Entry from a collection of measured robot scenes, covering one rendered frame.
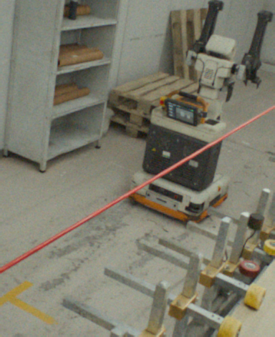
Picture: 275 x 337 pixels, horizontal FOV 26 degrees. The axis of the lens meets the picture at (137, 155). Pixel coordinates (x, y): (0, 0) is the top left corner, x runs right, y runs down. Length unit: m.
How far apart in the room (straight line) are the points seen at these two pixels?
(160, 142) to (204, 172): 0.42
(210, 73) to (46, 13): 1.35
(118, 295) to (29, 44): 2.23
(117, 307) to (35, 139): 1.95
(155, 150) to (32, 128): 1.11
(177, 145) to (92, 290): 1.37
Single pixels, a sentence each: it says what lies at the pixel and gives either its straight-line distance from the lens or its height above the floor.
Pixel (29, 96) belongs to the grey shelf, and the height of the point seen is 0.63.
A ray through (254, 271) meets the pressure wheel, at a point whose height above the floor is 0.90.
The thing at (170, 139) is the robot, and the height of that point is 0.62.
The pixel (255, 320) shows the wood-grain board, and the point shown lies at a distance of 2.22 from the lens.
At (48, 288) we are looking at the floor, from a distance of 3.69.
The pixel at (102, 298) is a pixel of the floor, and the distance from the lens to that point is 3.66.
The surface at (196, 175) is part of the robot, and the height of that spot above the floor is 0.42.
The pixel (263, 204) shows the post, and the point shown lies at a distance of 2.69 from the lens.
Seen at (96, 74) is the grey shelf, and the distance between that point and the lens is 5.64.
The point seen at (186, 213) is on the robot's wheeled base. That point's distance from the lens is 4.54.
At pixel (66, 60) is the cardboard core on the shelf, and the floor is 0.95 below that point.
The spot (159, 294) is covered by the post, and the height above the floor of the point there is 1.12.
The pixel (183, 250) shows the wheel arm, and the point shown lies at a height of 0.85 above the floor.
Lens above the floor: 2.15
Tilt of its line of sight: 22 degrees down
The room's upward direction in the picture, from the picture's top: 10 degrees clockwise
